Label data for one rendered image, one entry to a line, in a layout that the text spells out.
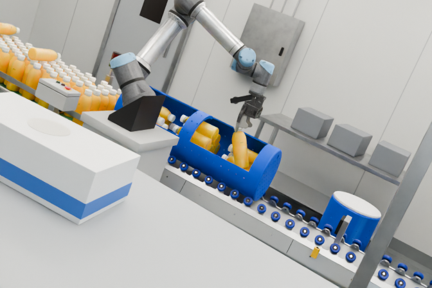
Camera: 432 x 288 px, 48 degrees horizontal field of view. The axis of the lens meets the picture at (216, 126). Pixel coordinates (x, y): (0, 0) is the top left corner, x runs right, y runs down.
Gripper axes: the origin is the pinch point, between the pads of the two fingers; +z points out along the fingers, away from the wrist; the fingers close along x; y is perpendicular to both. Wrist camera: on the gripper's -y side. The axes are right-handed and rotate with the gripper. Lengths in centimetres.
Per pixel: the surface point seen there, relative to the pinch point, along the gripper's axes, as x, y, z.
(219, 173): -6.9, 1.9, 22.2
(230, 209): -6.6, 13.6, 36.1
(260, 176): -8.2, 21.3, 14.1
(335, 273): -7, 69, 39
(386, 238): -30, 81, 7
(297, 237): -6, 48, 33
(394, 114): 333, 51, -12
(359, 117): 334, 19, 6
